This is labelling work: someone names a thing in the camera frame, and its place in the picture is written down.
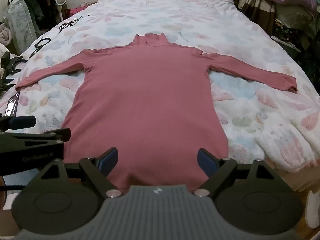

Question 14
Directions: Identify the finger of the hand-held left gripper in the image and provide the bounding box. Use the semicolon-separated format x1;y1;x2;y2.
0;115;37;132
0;128;72;147

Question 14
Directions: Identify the bagged pale floral quilt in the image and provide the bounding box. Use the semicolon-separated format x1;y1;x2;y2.
5;0;28;53

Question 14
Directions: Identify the dark floral cloth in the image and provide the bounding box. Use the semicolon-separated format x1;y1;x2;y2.
272;20;310;45

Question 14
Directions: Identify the brown plaid cloth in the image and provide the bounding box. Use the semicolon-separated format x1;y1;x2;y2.
241;0;277;37

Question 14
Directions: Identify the clothes rack with coats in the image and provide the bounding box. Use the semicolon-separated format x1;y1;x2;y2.
10;0;68;30

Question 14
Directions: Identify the coiled black cable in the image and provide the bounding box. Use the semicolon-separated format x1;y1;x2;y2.
58;16;83;34

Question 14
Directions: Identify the pink turtleneck sweater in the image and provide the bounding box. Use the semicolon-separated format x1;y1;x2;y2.
15;32;298;194

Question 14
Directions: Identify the white round object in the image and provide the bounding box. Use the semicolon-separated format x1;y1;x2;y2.
304;189;320;228

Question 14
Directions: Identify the grey-green folded cloth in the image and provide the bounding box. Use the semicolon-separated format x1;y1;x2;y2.
275;4;315;30

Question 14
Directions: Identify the white floral blanket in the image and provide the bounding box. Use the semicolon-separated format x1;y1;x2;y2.
0;0;320;180

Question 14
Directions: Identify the black strap loop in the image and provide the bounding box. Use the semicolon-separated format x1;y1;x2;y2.
28;37;52;59

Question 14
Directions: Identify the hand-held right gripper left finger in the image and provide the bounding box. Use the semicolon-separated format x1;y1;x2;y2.
40;147;125;198

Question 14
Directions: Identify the black clamp stand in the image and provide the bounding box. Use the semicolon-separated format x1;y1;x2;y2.
0;51;28;92

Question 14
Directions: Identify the pink fuzzy cloth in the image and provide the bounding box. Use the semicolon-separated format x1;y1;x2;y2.
0;24;12;45

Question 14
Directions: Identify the glossy black strip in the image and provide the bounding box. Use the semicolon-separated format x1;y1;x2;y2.
5;92;20;117

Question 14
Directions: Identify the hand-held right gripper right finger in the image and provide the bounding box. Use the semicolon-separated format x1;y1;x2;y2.
194;148;280;198

